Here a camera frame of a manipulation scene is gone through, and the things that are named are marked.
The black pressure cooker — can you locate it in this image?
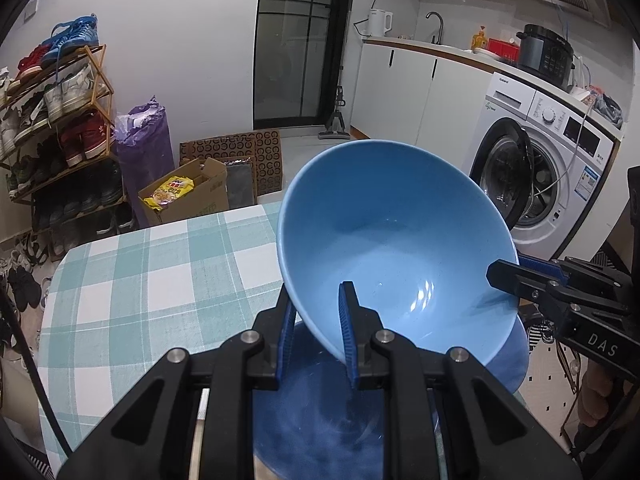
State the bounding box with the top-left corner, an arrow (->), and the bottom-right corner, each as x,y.
516,23 -> 576,93

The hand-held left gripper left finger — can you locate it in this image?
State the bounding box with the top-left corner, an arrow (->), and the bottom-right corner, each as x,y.
57,285 -> 299,480

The ring-patterned brown cardboard sheet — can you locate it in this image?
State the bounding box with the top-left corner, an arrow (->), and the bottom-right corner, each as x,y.
179,132 -> 257,166
254,129 -> 284,196

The purple plastic bag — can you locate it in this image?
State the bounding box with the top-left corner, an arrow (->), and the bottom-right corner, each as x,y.
114,95 -> 176,228

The blue bowl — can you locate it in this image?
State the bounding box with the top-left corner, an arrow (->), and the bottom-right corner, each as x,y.
276,140 -> 521,365
252,310 -> 531,480

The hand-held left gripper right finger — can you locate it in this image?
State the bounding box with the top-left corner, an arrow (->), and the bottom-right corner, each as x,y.
338,281 -> 583,480

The yellow snack packet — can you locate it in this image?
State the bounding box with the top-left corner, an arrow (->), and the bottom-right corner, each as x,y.
144,175 -> 197,211

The person's right hand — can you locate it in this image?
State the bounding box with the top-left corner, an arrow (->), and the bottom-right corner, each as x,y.
577,360 -> 621,428

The white washing machine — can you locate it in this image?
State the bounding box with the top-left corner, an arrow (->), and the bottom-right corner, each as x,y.
467,77 -> 626,261

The black cable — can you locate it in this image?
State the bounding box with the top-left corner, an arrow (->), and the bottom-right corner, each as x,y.
0,280 -> 73,461

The white electric kettle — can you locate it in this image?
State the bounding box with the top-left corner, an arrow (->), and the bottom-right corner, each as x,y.
368,8 -> 393,38

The brown cardboard box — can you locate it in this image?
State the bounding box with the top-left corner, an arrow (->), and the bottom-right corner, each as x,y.
137,157 -> 231,226

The pile of scattered shoes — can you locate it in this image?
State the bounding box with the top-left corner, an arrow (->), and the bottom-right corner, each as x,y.
0,232 -> 56,311

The teal white checked tablecloth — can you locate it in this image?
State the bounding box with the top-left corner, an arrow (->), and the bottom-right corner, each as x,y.
37,201 -> 531,480

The red box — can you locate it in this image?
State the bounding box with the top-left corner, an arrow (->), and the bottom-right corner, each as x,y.
487,37 -> 522,61

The white base cabinet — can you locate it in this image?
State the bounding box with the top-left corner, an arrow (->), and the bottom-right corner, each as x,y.
350,35 -> 496,178

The dark grey wrapped panel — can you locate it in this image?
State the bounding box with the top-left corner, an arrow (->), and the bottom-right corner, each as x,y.
225,156 -> 256,209

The curved metal faucet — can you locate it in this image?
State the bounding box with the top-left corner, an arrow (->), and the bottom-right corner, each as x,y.
426,11 -> 445,45

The wooden shoe rack with shoes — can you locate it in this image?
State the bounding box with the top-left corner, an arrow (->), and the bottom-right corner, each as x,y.
0,14 -> 136,261

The black framed glass door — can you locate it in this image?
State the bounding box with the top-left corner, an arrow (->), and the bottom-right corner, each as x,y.
252,0 -> 353,132

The grey cloth bundle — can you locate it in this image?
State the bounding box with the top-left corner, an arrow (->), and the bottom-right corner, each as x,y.
590,91 -> 626,128

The grey stick vacuum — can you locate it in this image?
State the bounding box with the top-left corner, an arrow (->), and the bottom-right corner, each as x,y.
318,0 -> 352,140

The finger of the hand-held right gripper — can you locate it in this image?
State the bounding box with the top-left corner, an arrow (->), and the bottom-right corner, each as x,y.
486,258 -> 567,319
518,255 -> 572,284

